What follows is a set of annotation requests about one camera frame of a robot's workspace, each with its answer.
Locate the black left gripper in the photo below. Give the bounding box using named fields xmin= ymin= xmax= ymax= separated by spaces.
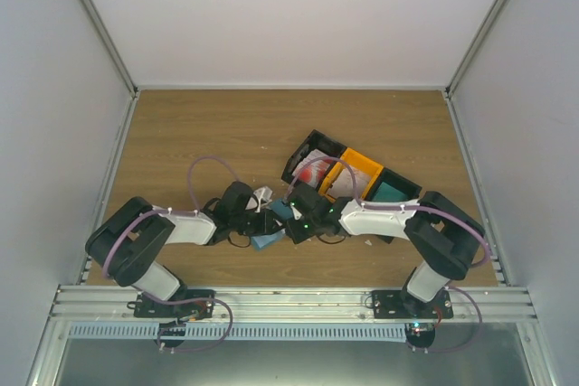
xmin=231 ymin=208 xmax=286 ymax=237

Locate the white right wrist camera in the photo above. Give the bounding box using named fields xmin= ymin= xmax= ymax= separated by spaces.
xmin=284 ymin=200 xmax=302 ymax=220

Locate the black bin with green cards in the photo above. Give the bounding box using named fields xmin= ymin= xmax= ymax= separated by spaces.
xmin=361 ymin=167 xmax=423 ymax=245

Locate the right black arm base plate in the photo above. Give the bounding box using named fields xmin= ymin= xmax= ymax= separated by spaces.
xmin=364 ymin=289 xmax=454 ymax=320

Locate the blue leather card holder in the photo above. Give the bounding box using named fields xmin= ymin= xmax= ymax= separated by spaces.
xmin=250 ymin=199 xmax=294 ymax=251

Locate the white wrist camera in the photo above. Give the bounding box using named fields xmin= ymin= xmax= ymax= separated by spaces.
xmin=247 ymin=186 xmax=272 ymax=212
xmin=284 ymin=200 xmax=302 ymax=220

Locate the orange plastic bin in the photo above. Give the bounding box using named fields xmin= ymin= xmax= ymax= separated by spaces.
xmin=318 ymin=147 xmax=384 ymax=202

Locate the grey slotted cable duct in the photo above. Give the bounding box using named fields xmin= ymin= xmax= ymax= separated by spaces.
xmin=69 ymin=322 xmax=406 ymax=343

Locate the black bin with red cards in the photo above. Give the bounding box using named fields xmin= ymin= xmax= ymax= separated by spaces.
xmin=281 ymin=129 xmax=346 ymax=190

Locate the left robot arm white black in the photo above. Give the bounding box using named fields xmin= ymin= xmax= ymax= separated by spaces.
xmin=85 ymin=182 xmax=285 ymax=317

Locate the white card stack orange bin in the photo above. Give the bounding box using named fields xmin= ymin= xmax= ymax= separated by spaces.
xmin=327 ymin=165 xmax=372 ymax=199

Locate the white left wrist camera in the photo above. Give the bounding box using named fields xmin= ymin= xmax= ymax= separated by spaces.
xmin=247 ymin=186 xmax=272 ymax=212

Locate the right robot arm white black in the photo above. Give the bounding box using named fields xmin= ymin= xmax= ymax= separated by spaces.
xmin=283 ymin=184 xmax=490 ymax=318

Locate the aluminium front rail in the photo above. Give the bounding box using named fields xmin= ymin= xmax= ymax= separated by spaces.
xmin=50 ymin=286 xmax=537 ymax=324

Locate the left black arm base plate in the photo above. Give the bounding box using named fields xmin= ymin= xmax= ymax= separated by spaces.
xmin=127 ymin=288 xmax=216 ymax=320

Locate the red dot card stack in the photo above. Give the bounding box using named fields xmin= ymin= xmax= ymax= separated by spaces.
xmin=291 ymin=149 xmax=335 ymax=189

